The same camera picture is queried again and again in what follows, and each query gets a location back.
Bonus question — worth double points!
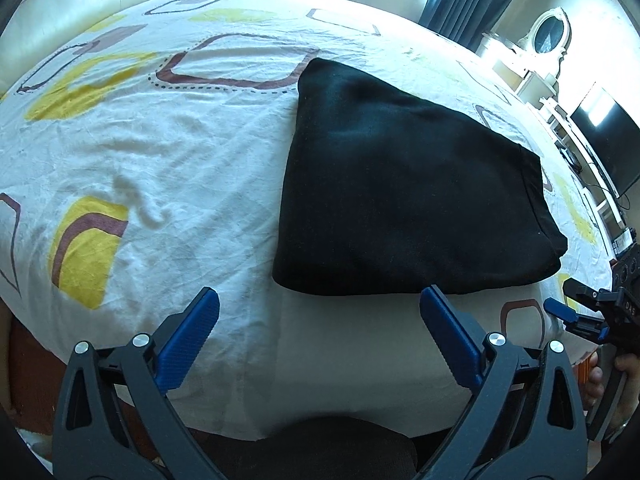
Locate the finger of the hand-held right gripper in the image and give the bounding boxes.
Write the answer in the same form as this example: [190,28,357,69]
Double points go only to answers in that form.
[562,277,620,312]
[543,297,612,345]

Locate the white vanity table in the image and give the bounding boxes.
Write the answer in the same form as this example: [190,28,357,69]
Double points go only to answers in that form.
[475,31,562,107]

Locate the person's dark clothing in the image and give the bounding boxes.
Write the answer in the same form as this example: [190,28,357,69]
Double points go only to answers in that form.
[187,414,420,480]

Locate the black flat television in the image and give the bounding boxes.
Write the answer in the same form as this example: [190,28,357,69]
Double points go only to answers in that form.
[570,86,640,200]

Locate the white tv cabinet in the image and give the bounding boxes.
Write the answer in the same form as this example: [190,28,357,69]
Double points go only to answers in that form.
[537,99,628,233]

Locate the person's right hand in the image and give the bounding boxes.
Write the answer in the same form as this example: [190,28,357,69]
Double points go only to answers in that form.
[581,353,640,431]

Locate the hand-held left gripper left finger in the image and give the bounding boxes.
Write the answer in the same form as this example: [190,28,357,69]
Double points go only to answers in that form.
[51,286,221,480]

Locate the bed with patterned white sheet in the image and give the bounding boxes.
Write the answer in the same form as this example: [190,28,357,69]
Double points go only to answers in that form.
[0,0,618,438]

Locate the oval white vanity mirror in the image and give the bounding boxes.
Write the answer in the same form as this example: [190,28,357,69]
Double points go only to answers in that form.
[520,6,572,69]

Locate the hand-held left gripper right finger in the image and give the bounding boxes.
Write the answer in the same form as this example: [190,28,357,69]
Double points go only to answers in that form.
[419,284,590,480]

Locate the dark blue curtain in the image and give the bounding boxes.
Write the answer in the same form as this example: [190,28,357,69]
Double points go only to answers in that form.
[417,0,540,54]

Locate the black pants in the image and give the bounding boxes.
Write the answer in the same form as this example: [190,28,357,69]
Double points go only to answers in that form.
[271,57,569,297]

